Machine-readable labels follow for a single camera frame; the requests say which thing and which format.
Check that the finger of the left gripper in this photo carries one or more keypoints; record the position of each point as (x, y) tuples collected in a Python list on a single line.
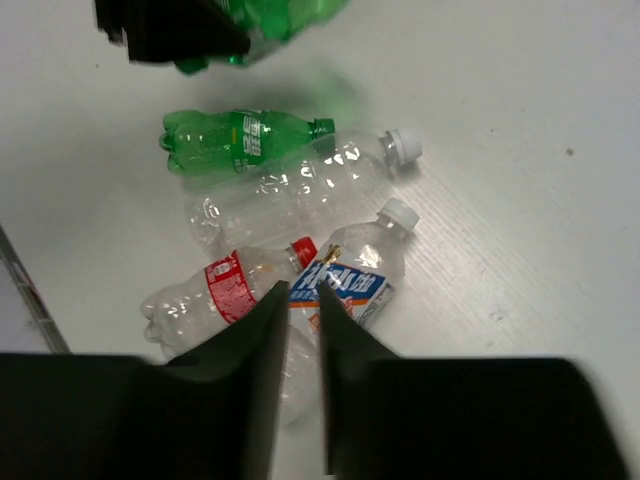
[(162, 31)]

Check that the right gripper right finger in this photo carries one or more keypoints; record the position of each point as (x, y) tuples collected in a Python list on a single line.
[(391, 417)]

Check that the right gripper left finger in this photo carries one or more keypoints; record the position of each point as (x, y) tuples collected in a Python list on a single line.
[(210, 413)]

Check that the green bottle bin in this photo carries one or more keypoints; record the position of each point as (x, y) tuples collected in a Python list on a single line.
[(269, 24)]

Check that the clear bottle red label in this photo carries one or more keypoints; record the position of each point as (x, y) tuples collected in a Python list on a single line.
[(182, 316)]

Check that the green bottle with green cap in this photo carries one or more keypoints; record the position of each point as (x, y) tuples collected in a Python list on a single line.
[(231, 142)]

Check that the clear bottle blue white label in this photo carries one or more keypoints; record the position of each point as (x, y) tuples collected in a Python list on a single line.
[(364, 263)]

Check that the clear bottle with white cap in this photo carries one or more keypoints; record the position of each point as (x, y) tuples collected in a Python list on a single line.
[(337, 177)]

